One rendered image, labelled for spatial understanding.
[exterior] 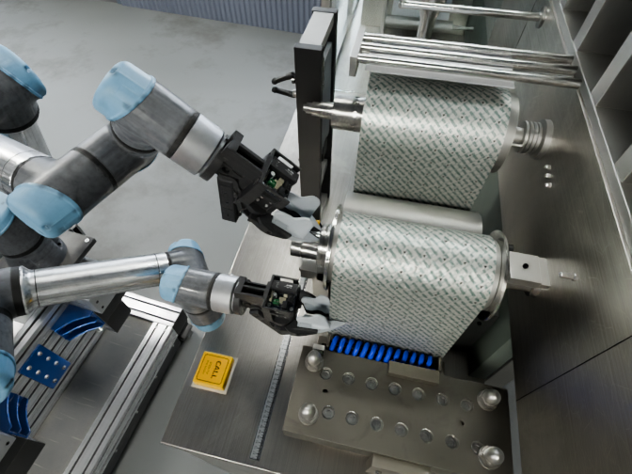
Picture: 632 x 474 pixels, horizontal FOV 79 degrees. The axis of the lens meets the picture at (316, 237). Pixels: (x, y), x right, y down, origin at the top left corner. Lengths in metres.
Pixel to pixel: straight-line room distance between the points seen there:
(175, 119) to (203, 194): 1.99
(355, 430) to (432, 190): 0.47
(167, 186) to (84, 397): 1.33
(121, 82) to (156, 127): 0.06
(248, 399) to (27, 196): 0.59
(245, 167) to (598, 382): 0.49
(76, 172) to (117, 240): 1.89
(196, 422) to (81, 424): 0.94
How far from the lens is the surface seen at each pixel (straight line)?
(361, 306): 0.68
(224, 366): 0.93
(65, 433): 1.85
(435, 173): 0.75
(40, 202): 0.58
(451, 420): 0.81
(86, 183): 0.59
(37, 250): 1.32
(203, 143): 0.53
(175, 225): 2.40
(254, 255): 1.07
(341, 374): 0.79
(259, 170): 0.53
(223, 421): 0.92
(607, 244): 0.57
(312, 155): 0.88
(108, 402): 1.78
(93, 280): 0.90
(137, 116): 0.54
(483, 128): 0.71
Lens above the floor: 1.79
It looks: 54 degrees down
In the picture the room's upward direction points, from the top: straight up
